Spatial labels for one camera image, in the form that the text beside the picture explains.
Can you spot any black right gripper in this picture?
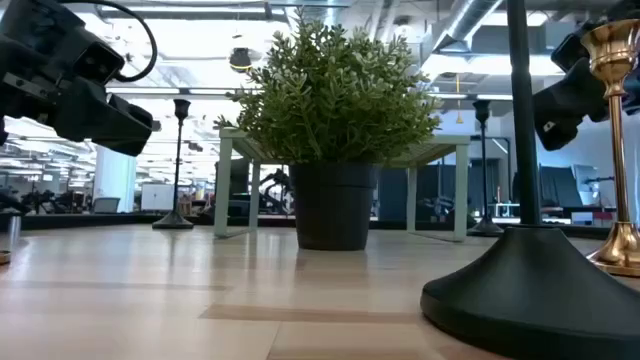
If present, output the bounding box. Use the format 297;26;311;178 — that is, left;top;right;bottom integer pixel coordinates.
531;59;640;152

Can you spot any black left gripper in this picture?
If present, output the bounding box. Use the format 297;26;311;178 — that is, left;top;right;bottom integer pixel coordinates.
0;0;155;157

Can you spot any grey monitor on arm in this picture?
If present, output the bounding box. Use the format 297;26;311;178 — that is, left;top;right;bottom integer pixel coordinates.
572;163;601;206

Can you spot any white square pillar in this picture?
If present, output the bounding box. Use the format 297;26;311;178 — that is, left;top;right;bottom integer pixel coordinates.
93;144;137;214

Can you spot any black folding screen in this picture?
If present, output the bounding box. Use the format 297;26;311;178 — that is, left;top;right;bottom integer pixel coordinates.
538;165;584;209

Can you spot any grey chair back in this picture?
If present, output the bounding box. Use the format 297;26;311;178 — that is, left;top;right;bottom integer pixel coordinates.
92;197;121;215

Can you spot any white cabinet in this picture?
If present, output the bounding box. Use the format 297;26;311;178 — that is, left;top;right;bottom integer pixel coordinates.
140;183;177;212

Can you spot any red and white box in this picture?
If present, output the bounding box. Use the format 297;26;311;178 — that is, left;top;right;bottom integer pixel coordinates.
571;209;616;226

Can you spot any black ceiling dome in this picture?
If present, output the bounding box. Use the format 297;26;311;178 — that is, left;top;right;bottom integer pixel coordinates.
228;47;253;74

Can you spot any black curtain partition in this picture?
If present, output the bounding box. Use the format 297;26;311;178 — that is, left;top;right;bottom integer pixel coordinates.
378;159;501;221

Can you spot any artificial green plant black pot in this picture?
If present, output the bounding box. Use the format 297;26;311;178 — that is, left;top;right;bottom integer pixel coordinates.
214;7;444;252

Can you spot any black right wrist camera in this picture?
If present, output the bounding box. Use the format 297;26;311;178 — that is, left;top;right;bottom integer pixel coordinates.
551;29;596;74

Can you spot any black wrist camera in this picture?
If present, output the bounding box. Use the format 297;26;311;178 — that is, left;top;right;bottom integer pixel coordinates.
73;42;126;85
551;29;596;74

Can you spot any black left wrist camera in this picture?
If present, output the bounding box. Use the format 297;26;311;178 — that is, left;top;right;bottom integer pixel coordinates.
73;42;126;85

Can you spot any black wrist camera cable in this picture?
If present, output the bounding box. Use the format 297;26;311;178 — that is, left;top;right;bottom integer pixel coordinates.
57;0;159;84

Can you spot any black aluminium table frame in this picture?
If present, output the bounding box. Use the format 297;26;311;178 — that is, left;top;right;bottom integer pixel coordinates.
0;209;614;241

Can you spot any silver ventilation duct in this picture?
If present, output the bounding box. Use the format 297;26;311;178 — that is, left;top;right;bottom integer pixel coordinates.
432;0;504;51

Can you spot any grey metal post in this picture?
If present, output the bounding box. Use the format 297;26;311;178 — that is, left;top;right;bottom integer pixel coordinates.
5;213;24;249

